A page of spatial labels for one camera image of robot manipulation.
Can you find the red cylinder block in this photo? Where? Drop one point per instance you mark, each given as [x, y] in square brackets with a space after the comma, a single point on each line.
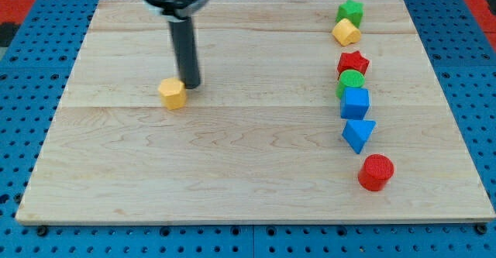
[375, 173]

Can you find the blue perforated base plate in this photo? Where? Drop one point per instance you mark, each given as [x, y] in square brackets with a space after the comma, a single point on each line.
[35, 69]

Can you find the green star block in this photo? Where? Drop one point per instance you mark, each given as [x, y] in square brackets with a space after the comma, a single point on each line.
[351, 10]

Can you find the blue cube block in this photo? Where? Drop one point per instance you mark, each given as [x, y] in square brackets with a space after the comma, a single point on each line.
[355, 103]

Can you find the light wooden board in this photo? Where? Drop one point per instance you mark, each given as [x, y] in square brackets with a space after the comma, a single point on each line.
[260, 141]

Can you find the red star block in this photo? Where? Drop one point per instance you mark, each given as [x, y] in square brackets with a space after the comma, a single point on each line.
[353, 61]

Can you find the yellow hexagon block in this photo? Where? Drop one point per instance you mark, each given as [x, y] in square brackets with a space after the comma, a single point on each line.
[172, 93]

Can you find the yellow heart block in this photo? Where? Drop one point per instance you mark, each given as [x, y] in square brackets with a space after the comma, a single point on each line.
[346, 33]

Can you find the blue triangle block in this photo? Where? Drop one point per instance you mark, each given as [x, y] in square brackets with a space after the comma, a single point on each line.
[357, 133]

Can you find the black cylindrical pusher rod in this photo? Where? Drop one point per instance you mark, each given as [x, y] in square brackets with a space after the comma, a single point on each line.
[183, 39]

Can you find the green cylinder block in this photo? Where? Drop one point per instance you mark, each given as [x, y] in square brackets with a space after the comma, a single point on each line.
[349, 79]

